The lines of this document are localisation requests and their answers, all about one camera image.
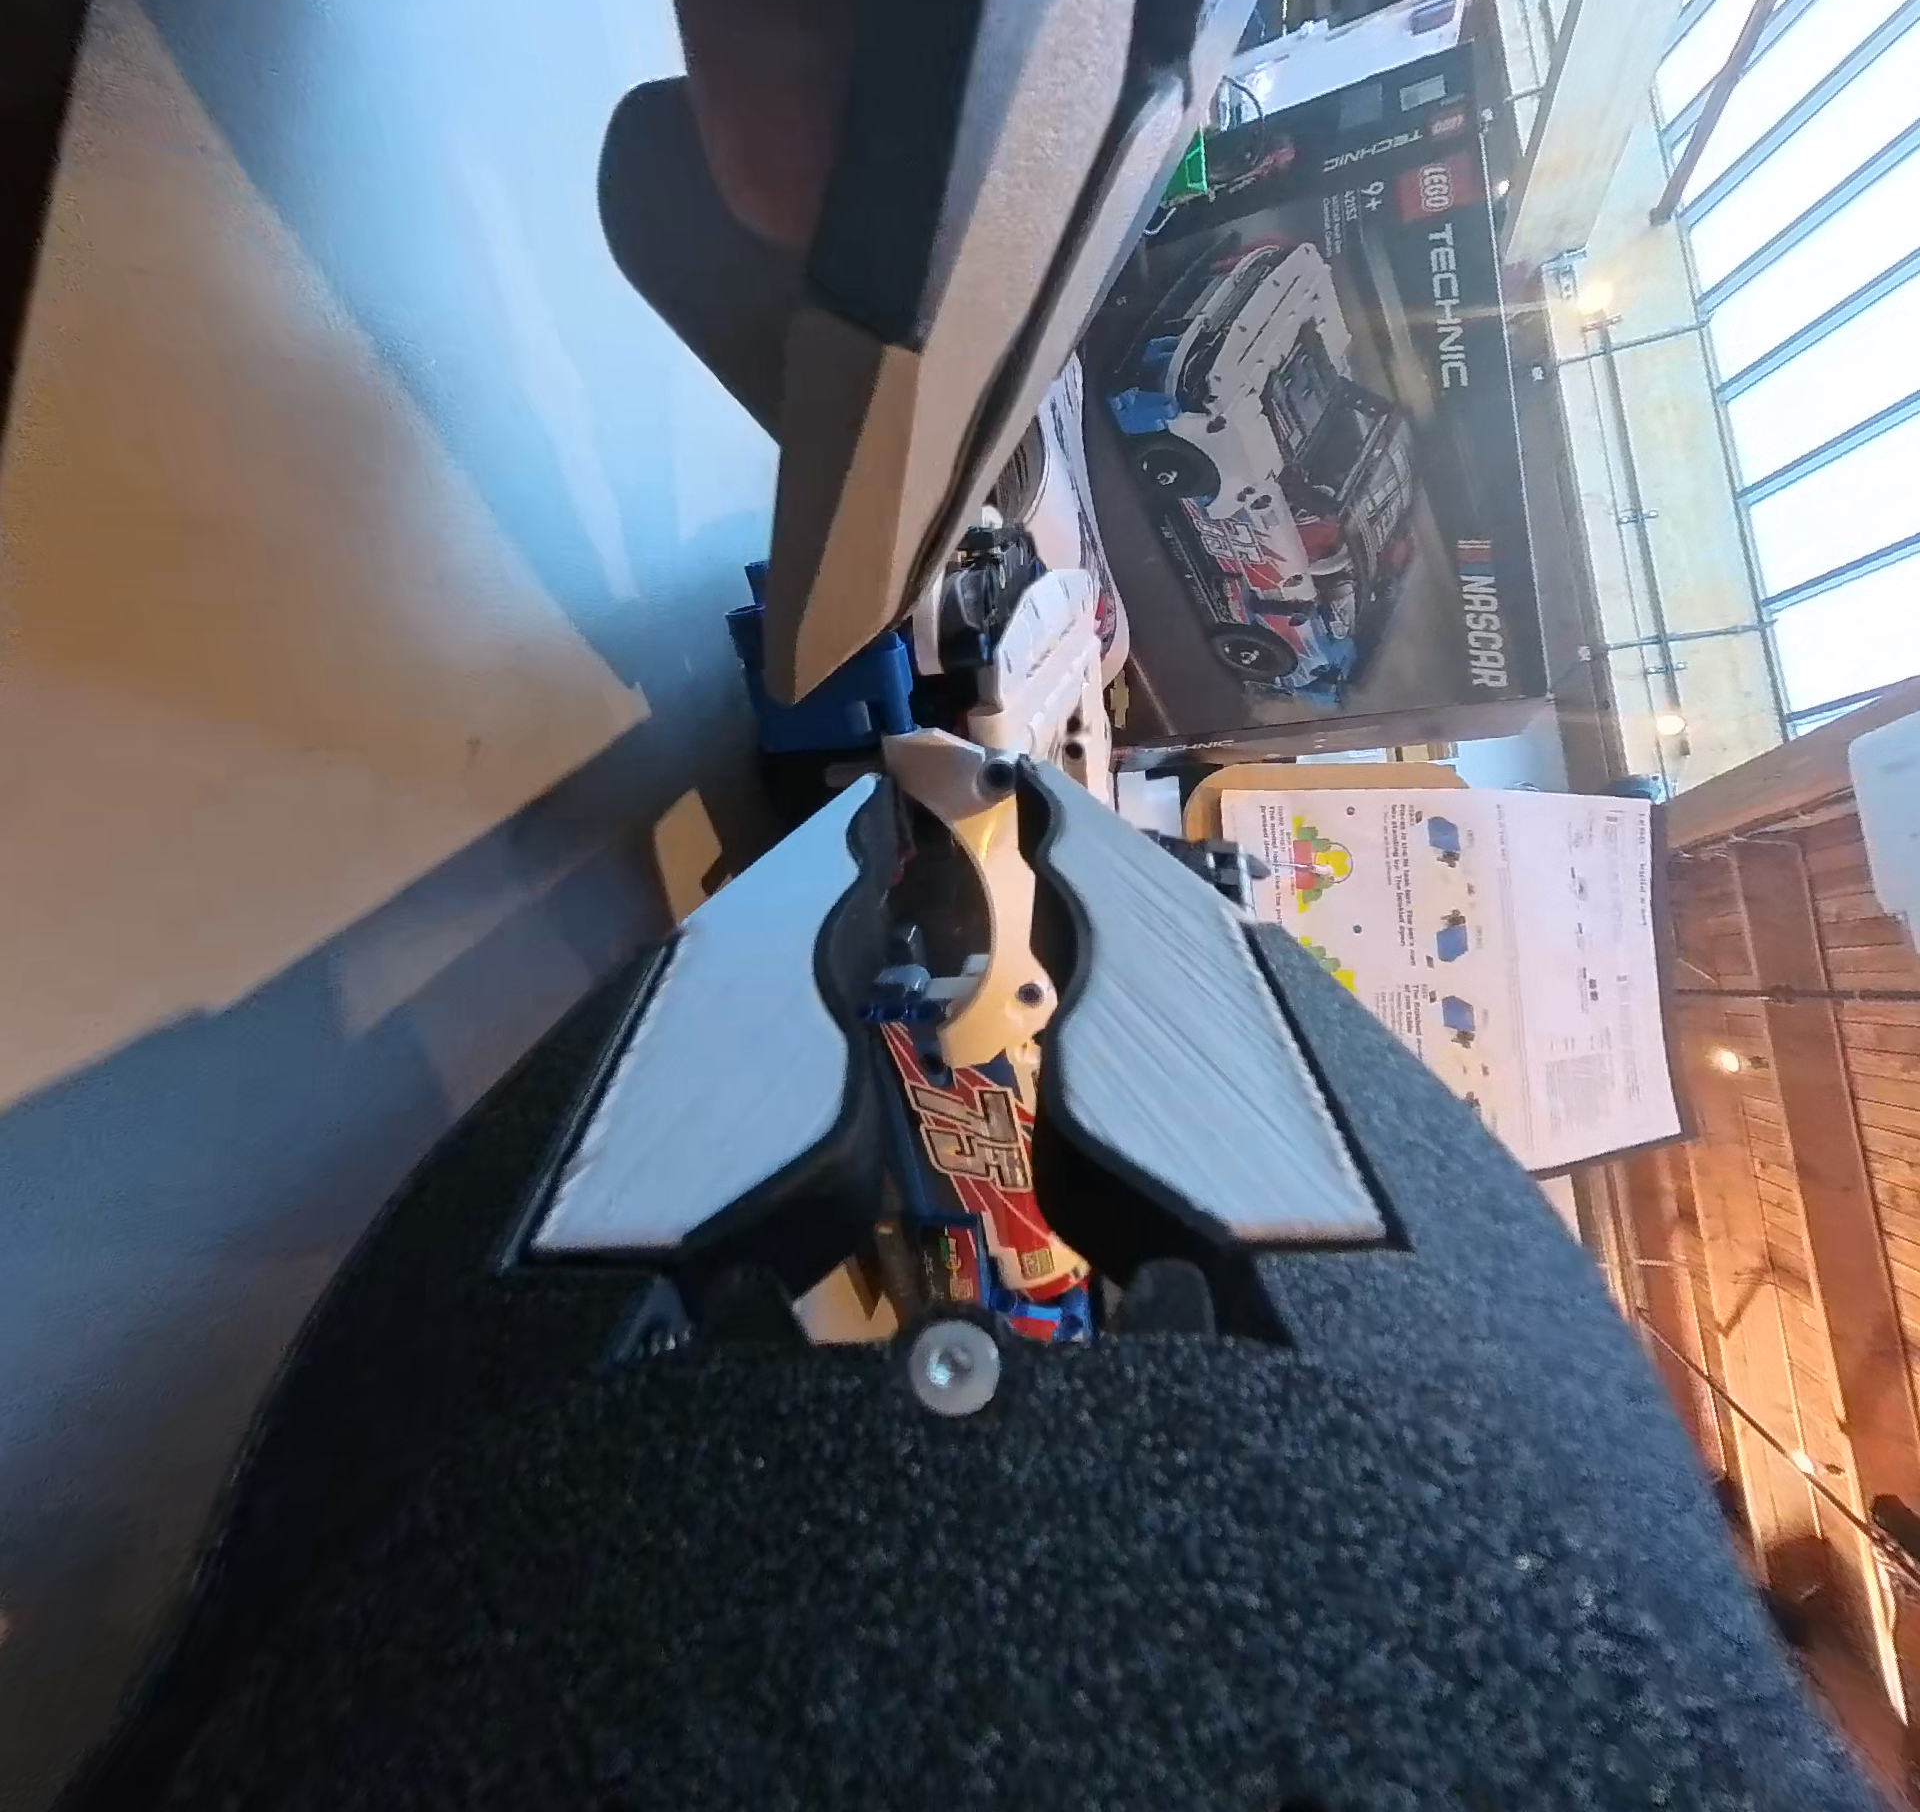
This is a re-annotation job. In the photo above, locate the open instruction booklet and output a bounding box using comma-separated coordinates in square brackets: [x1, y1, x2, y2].
[1026, 349, 1129, 673]

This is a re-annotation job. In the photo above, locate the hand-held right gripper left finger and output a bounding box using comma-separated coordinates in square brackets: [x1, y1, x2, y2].
[526, 774, 906, 1262]

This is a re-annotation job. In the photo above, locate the person's left hand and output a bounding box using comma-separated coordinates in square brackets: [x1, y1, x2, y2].
[663, 0, 867, 254]

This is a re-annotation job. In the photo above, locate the instruction sign board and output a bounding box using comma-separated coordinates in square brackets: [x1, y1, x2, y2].
[1186, 761, 1688, 1180]

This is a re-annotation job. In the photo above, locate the grey desk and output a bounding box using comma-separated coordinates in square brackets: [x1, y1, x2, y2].
[0, 0, 1202, 1812]

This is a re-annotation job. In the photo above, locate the large paned window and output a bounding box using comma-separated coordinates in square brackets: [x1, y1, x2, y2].
[1651, 0, 1920, 735]

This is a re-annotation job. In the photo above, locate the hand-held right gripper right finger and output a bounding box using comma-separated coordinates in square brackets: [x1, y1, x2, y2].
[1016, 759, 1392, 1255]

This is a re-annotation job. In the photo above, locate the toy brick race car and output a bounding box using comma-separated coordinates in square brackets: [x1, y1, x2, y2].
[727, 521, 1187, 1352]

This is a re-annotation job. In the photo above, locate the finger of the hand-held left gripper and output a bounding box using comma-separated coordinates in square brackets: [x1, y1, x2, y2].
[763, 0, 1190, 708]
[898, 0, 1265, 633]

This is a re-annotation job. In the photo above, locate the black toy car box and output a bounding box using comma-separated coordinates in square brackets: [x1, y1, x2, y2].
[1079, 42, 1556, 741]

